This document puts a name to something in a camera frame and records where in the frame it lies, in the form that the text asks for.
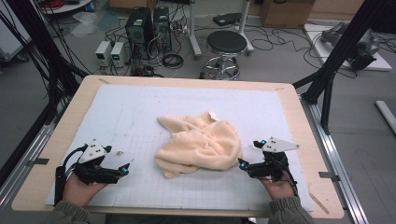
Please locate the black round stool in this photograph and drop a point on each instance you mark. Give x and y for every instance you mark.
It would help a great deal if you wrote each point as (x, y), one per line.
(226, 42)

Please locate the white desk frame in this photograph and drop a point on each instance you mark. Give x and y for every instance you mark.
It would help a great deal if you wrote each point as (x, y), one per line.
(193, 31)

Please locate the grey machine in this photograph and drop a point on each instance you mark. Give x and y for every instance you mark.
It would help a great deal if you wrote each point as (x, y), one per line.
(364, 53)

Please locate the grey metal bracket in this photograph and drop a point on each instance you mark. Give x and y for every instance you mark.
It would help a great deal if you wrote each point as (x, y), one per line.
(328, 175)
(39, 161)

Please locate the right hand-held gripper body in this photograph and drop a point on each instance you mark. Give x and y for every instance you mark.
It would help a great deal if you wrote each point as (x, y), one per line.
(271, 169)

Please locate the white power supply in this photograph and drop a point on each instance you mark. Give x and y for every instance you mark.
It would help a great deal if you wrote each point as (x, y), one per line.
(117, 54)
(102, 53)

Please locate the round white table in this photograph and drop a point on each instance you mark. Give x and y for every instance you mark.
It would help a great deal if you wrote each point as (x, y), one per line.
(68, 7)

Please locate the large black computer tower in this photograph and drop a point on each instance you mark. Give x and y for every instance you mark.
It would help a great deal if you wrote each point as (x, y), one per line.
(138, 31)

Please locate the person's right hand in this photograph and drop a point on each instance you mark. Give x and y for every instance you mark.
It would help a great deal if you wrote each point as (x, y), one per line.
(280, 189)

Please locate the white tube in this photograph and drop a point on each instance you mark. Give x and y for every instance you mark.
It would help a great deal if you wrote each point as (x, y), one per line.
(386, 113)

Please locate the white panel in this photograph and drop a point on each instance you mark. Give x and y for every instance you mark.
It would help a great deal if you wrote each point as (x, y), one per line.
(9, 40)

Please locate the slim black computer tower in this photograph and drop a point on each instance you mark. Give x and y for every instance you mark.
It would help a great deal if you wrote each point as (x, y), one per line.
(162, 28)

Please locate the cardboard box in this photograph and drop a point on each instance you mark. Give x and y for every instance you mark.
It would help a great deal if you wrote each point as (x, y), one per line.
(286, 14)

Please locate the black metal frame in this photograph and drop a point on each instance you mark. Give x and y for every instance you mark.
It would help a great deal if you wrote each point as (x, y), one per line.
(342, 43)

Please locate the aluminium rail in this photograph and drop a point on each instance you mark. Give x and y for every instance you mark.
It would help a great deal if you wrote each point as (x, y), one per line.
(336, 161)
(31, 146)

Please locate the flat black case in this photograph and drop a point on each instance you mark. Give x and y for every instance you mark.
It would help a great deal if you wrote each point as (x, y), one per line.
(227, 19)

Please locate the clear plastic sheet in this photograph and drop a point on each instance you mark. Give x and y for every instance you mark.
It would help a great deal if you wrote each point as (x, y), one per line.
(85, 20)

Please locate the person's left hand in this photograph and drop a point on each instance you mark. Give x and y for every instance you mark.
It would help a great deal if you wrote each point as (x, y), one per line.
(79, 193)

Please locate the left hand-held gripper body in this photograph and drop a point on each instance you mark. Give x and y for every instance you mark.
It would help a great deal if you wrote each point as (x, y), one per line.
(93, 174)

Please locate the white board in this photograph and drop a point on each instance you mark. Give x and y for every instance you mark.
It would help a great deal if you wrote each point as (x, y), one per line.
(323, 49)

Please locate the cream towel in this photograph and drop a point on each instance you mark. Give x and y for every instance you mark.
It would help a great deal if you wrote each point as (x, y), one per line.
(199, 146)

